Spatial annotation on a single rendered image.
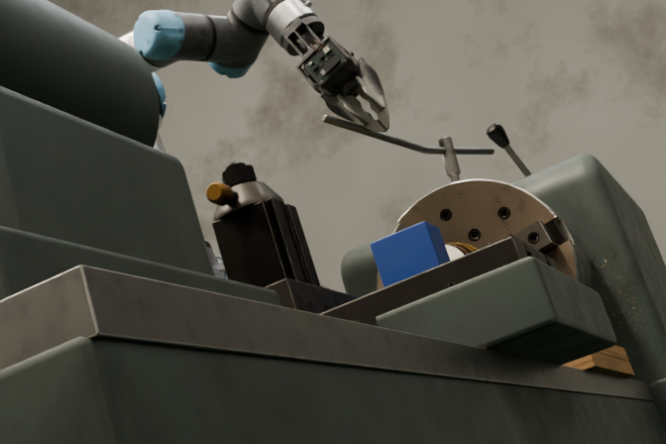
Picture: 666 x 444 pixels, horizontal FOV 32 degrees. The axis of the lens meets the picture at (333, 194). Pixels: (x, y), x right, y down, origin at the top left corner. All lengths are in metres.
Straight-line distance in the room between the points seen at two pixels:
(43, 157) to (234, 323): 0.16
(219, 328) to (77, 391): 0.10
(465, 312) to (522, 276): 0.06
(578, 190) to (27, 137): 1.39
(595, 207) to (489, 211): 0.21
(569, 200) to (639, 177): 3.08
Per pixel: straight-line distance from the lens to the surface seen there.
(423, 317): 0.99
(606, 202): 1.93
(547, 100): 5.17
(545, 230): 1.73
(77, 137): 0.68
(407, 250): 1.48
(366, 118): 1.78
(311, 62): 1.76
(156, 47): 1.82
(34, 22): 0.72
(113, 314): 0.45
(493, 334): 0.97
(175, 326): 0.49
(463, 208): 1.81
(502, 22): 5.33
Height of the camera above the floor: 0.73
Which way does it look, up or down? 17 degrees up
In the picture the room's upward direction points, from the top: 18 degrees counter-clockwise
